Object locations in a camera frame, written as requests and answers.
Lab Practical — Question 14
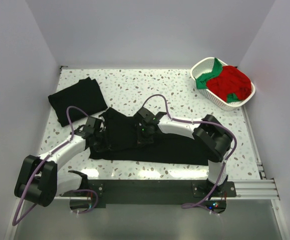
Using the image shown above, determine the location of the white plastic laundry basket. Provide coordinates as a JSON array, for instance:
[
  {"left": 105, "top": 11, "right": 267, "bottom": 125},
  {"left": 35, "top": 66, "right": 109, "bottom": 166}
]
[{"left": 190, "top": 57, "right": 256, "bottom": 111}]

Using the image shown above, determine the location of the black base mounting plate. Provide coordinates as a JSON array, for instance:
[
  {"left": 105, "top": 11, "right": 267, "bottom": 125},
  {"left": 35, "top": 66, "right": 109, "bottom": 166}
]
[{"left": 59, "top": 178, "right": 237, "bottom": 213}]

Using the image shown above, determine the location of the green t-shirt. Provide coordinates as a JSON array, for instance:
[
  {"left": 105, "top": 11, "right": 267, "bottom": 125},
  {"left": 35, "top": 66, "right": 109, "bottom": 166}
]
[{"left": 196, "top": 58, "right": 231, "bottom": 89}]

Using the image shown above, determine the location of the red t-shirt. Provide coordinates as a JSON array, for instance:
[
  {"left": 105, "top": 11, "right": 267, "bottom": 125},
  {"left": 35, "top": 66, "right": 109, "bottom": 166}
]
[{"left": 206, "top": 66, "right": 252, "bottom": 103}]

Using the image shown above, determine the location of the aluminium frame rail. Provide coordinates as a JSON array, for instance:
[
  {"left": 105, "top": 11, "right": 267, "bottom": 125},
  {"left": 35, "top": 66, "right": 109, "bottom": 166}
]
[{"left": 234, "top": 179, "right": 280, "bottom": 200}]

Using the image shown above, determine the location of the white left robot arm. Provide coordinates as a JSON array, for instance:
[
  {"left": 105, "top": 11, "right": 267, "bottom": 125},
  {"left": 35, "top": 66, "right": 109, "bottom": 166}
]
[{"left": 14, "top": 116, "right": 104, "bottom": 207}]

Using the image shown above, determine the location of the folded black t-shirt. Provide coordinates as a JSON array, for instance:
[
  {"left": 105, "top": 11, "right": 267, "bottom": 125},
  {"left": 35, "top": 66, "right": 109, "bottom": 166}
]
[{"left": 48, "top": 77, "right": 107, "bottom": 127}]

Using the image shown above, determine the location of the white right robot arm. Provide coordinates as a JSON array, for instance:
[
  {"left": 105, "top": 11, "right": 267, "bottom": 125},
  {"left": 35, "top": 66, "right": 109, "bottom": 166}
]
[{"left": 134, "top": 107, "right": 237, "bottom": 186}]

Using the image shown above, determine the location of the black t-shirt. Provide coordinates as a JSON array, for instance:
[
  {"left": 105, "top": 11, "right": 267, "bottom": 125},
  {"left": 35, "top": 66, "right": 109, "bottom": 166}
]
[
  {"left": 48, "top": 77, "right": 107, "bottom": 127},
  {"left": 89, "top": 107, "right": 208, "bottom": 166}
]

